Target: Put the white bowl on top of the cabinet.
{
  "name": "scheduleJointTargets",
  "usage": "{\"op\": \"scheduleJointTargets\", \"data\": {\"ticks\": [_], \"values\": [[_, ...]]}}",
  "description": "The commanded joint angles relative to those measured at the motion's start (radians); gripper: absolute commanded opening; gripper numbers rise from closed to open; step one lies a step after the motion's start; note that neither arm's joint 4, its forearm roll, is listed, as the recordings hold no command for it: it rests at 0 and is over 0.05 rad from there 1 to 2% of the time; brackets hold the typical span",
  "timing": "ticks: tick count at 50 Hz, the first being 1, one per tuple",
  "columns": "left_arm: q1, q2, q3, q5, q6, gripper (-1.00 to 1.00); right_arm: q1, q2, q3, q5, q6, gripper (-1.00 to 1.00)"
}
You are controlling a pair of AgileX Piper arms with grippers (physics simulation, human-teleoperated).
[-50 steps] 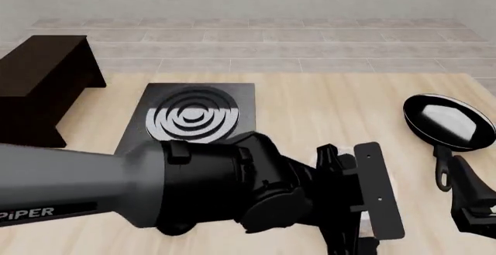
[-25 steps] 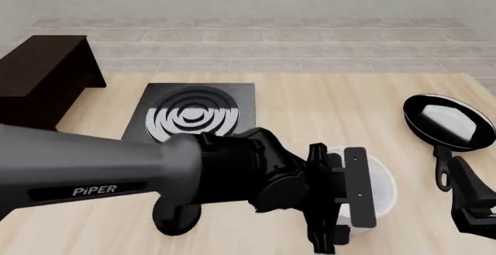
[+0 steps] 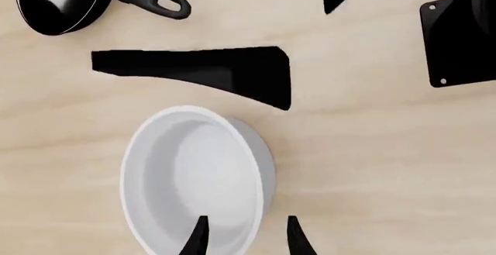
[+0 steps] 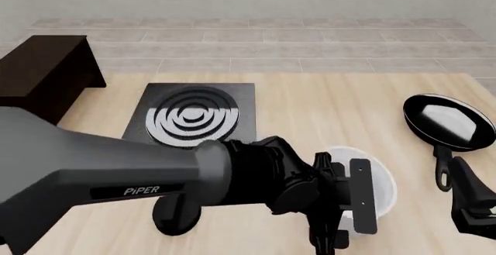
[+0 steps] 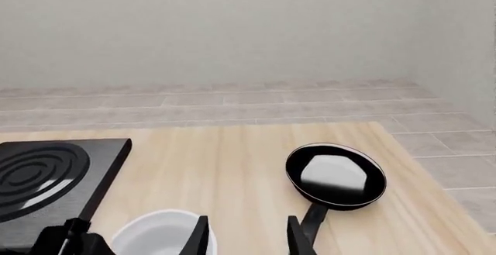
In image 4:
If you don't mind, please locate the right arm's black gripper body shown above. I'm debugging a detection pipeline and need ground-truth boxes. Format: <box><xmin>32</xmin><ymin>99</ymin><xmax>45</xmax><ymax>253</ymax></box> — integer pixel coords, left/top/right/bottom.
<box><xmin>450</xmin><ymin>204</ymin><xmax>496</xmax><ymax>234</ymax></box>

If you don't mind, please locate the left arm's black gripper body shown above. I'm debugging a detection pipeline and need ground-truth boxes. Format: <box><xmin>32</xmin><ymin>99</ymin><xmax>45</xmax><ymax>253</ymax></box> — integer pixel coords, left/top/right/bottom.
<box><xmin>308</xmin><ymin>151</ymin><xmax>340</xmax><ymax>255</ymax></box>

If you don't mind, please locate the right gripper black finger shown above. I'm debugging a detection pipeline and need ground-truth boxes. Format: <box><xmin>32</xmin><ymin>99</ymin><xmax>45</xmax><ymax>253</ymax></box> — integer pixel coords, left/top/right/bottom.
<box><xmin>452</xmin><ymin>155</ymin><xmax>496</xmax><ymax>209</ymax></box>

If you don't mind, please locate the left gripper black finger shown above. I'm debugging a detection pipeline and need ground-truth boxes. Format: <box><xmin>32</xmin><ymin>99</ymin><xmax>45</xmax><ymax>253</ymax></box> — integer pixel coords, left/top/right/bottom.
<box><xmin>331</xmin><ymin>162</ymin><xmax>352</xmax><ymax>182</ymax></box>
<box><xmin>334</xmin><ymin>227</ymin><xmax>352</xmax><ymax>252</ymax></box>

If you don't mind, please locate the white bowl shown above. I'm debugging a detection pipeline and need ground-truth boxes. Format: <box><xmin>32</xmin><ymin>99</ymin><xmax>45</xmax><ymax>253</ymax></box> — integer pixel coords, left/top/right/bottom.
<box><xmin>325</xmin><ymin>146</ymin><xmax>398</xmax><ymax>234</ymax></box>

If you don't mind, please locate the black frying pan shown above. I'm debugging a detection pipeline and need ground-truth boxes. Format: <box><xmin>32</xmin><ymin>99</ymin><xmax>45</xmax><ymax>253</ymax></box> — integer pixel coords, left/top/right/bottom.
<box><xmin>402</xmin><ymin>92</ymin><xmax>496</xmax><ymax>192</ymax></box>

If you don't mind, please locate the flat black stove plate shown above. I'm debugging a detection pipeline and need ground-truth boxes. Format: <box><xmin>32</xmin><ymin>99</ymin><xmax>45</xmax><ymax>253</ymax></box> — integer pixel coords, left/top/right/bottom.
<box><xmin>122</xmin><ymin>82</ymin><xmax>257</xmax><ymax>149</ymax></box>

